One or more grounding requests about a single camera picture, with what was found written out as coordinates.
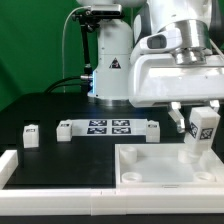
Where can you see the white square tabletop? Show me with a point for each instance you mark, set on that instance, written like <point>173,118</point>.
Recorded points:
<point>166,165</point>

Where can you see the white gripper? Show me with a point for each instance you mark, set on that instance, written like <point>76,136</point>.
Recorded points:
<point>158,80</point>

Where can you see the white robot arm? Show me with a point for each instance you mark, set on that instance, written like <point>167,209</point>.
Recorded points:
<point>157,53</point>

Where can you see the white fence obstacle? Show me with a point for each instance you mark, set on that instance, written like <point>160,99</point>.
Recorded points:
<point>116,201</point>

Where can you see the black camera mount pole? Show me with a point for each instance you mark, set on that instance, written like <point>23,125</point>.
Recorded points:
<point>86,43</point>

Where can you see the fiducial tag sheet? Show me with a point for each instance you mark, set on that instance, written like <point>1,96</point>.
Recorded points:
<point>108,127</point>

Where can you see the grey camera bar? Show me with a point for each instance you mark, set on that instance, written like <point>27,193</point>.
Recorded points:
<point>106,10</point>

